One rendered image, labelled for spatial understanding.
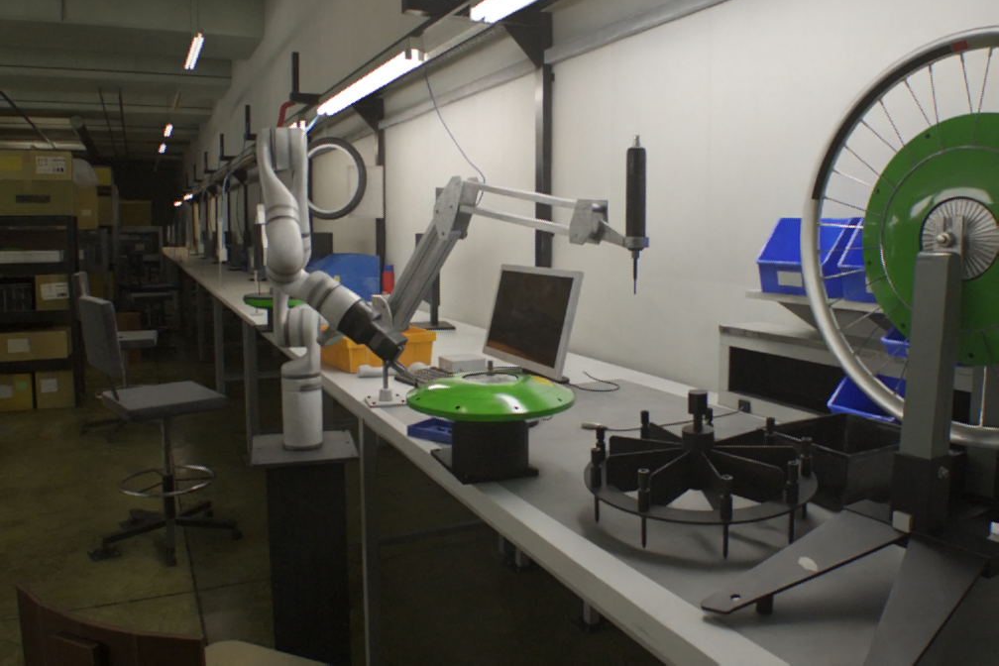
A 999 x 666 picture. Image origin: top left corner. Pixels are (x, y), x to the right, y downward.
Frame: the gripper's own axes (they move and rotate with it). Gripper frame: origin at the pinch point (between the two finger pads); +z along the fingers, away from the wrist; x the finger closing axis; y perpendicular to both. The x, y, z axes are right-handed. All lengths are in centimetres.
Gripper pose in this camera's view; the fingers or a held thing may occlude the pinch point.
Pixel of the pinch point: (416, 381)
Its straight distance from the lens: 146.5
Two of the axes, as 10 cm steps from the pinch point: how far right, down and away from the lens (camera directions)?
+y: 5.6, -8.1, -1.8
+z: 8.0, 5.9, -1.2
